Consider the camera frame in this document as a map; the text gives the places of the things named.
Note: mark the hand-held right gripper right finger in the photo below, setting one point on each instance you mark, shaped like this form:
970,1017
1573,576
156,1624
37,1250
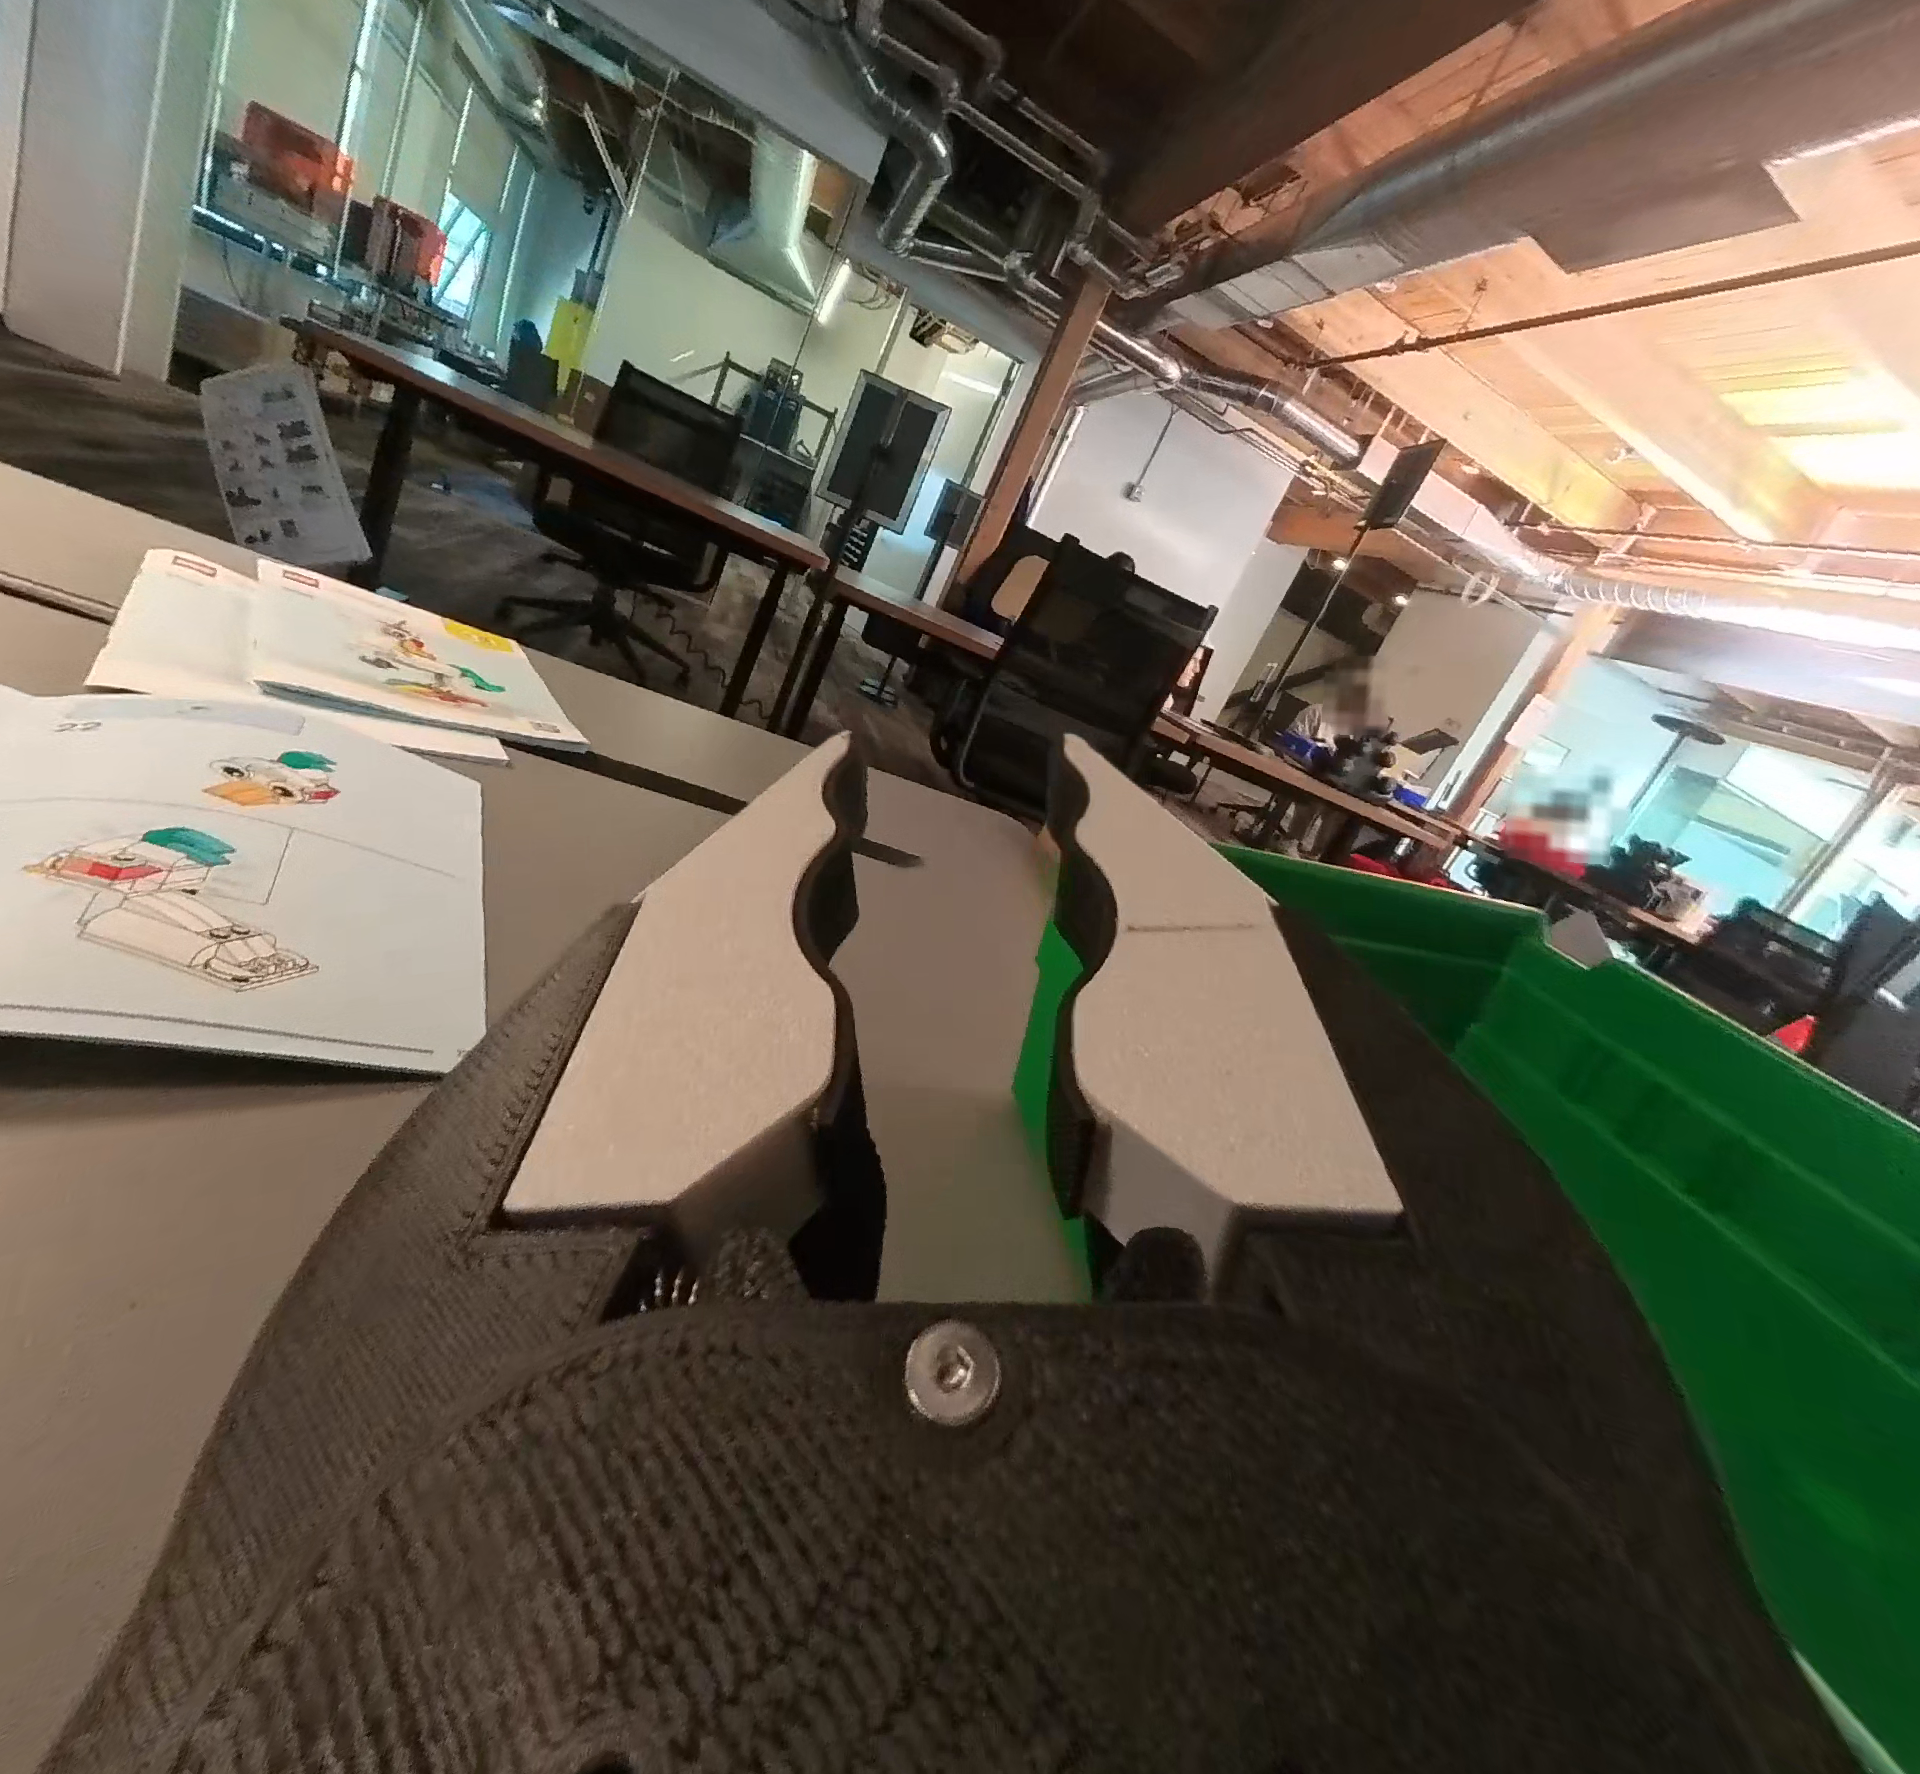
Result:
1216,1056

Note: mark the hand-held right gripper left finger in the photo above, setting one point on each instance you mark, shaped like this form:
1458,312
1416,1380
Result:
675,1025

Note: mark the green plastic bin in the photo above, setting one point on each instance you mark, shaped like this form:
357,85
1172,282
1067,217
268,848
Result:
1650,1205

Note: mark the cluttered work table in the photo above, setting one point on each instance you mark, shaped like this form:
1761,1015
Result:
1319,791

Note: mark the open instruction booklet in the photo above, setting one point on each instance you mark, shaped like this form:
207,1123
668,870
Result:
302,948

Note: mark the black mesh office chair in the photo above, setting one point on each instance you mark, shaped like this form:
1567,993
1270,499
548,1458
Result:
1095,665

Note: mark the instruction booklet with yellow corner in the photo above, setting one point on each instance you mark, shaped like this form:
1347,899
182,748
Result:
435,680

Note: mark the short brown office table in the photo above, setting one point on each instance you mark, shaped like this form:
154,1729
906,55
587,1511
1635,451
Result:
900,603

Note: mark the small monitor on pole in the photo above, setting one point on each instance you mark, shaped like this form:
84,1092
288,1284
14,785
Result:
1403,481

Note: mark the monitor on floor stand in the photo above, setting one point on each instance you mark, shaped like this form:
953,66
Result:
885,447

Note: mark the white instruction booklet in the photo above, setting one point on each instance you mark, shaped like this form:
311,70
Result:
167,635

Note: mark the long brown office table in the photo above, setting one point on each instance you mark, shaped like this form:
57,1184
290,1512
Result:
451,383

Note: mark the upright instruction sheet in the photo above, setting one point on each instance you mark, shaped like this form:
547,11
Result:
278,455

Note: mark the red cabinet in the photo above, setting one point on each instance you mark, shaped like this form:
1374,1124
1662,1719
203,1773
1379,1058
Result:
293,162

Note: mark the wooden support post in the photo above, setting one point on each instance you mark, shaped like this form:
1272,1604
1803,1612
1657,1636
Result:
1036,440

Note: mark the spiral silver duct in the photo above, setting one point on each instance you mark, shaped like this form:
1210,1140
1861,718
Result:
779,215

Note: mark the large silver ventilation duct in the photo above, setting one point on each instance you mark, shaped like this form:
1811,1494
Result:
1500,176

